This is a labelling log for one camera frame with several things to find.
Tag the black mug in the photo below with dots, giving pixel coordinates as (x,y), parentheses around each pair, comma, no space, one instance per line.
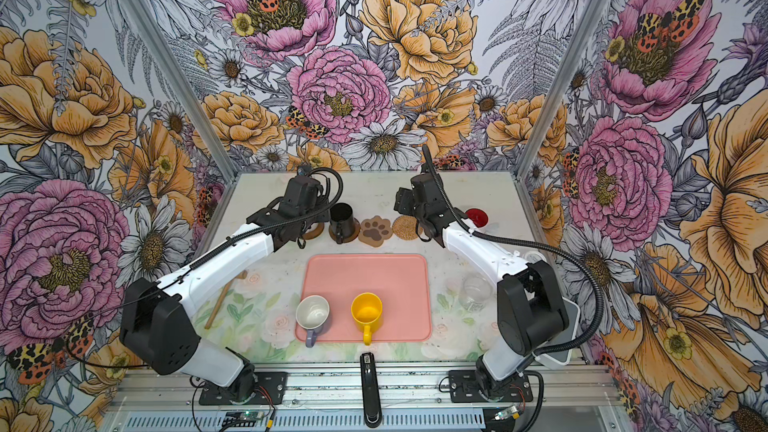
(341,212)

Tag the white paper cup with lid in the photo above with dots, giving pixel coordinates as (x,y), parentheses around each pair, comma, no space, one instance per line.
(533,256)

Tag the white mug purple handle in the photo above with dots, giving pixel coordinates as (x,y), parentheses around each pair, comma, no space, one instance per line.
(313,316)

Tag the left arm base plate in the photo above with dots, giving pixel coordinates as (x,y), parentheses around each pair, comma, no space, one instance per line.
(258,389)

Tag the paw shaped coaster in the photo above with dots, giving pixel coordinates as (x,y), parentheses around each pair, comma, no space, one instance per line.
(375,231)

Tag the green circuit board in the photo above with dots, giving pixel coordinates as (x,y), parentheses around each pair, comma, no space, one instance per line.
(247,419)

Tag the dark brown round coaster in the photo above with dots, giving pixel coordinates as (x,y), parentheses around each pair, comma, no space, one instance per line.
(315,231)

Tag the wooden mallet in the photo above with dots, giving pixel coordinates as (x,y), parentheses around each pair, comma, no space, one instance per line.
(220,300)

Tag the red interior white mug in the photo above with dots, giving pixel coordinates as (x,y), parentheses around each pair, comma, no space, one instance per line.
(478,217)

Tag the cork round coaster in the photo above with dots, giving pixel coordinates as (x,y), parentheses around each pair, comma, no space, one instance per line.
(406,228)

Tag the glossy brown round coaster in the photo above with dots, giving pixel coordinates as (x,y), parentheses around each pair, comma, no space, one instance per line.
(344,231)

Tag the yellow mug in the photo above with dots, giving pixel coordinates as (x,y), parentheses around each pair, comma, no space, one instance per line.
(367,312)

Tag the clear glass cup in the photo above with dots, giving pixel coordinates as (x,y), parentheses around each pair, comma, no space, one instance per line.
(475,293)

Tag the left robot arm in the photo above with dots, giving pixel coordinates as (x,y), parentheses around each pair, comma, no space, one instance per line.
(156,323)

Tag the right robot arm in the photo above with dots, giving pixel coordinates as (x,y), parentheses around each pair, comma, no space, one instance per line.
(530,309)

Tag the pink tray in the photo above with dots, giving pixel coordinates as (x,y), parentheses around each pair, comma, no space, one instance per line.
(400,280)

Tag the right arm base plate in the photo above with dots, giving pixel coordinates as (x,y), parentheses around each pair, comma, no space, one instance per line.
(473,386)

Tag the black center bar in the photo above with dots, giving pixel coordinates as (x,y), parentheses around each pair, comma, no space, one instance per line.
(372,409)

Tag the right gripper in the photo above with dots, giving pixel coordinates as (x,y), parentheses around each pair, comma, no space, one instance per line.
(402,200)

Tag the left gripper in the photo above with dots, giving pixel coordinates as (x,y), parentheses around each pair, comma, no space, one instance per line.
(324,213)

